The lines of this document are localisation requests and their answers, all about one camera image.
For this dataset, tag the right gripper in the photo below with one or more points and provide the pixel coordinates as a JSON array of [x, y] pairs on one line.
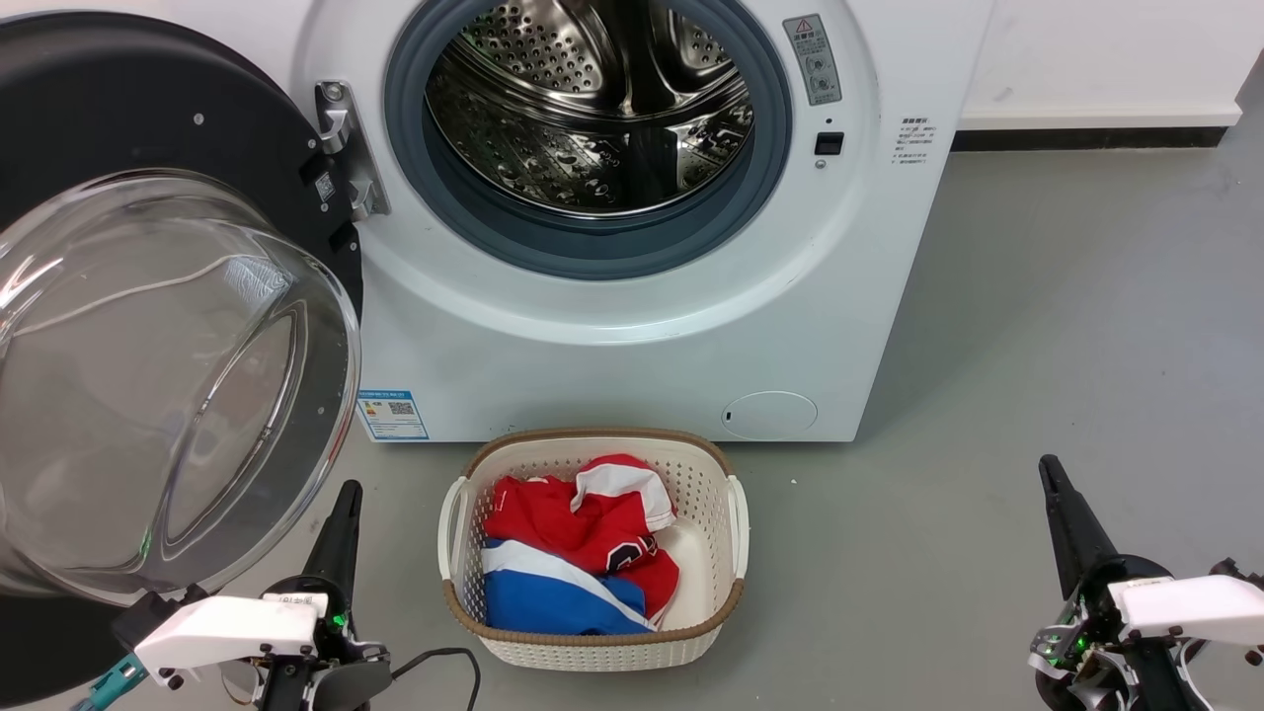
[[1086, 642]]

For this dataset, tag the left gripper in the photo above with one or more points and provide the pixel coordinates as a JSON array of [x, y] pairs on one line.
[[338, 632]]

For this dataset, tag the washer door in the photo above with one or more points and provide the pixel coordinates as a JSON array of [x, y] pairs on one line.
[[148, 109]]

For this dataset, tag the white front-load washing machine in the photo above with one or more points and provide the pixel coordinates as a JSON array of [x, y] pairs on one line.
[[612, 336]]

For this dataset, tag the metal door hinge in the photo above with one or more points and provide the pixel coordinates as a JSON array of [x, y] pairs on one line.
[[351, 148]]

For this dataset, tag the black door lock slot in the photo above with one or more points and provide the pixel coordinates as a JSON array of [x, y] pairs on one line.
[[829, 144]]

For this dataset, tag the steel washing machine drum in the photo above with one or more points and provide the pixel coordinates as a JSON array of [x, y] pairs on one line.
[[592, 109]]

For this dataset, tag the blue energy label sticker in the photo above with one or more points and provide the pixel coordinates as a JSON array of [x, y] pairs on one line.
[[393, 415]]

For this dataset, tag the blue and white garment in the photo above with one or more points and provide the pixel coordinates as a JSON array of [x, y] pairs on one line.
[[543, 602]]

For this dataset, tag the red and white jersey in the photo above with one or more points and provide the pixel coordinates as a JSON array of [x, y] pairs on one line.
[[553, 523]]

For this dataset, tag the cream perforated laundry basket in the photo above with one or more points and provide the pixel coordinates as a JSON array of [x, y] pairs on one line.
[[592, 652]]

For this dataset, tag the round white filter cover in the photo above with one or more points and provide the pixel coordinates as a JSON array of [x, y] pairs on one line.
[[770, 416]]

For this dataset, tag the black baseboard strip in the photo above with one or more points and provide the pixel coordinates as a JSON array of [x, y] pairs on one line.
[[1086, 138]]

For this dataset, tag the grey warning sticker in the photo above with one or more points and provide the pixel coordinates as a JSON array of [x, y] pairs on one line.
[[813, 59]]

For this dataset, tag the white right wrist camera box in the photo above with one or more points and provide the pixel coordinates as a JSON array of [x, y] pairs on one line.
[[1185, 604]]

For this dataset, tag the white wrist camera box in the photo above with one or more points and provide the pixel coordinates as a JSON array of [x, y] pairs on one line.
[[1185, 604], [227, 627]]

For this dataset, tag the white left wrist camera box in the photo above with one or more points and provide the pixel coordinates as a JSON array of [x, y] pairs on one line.
[[227, 627]]

